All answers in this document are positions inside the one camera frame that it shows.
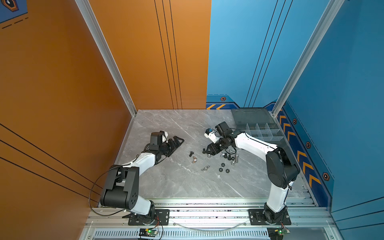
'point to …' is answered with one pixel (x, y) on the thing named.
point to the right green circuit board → (277, 233)
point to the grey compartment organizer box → (260, 123)
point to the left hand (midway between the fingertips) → (180, 142)
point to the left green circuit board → (147, 232)
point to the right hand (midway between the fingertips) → (209, 149)
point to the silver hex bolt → (236, 158)
